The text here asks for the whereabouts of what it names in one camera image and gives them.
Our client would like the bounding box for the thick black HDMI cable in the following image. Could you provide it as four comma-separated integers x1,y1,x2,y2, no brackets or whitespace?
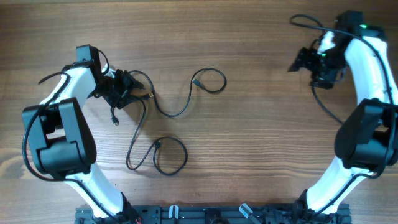
310,83,345,126

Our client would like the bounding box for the thin black USB cable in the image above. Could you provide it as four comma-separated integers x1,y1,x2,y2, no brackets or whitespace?
127,67,228,118

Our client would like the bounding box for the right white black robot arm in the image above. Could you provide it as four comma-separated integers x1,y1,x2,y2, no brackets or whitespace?
270,11,397,223

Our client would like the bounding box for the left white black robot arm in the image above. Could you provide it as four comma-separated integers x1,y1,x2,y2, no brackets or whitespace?
22,45,144,223

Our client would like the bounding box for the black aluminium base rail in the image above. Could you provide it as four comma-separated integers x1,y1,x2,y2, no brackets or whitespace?
74,203,352,224

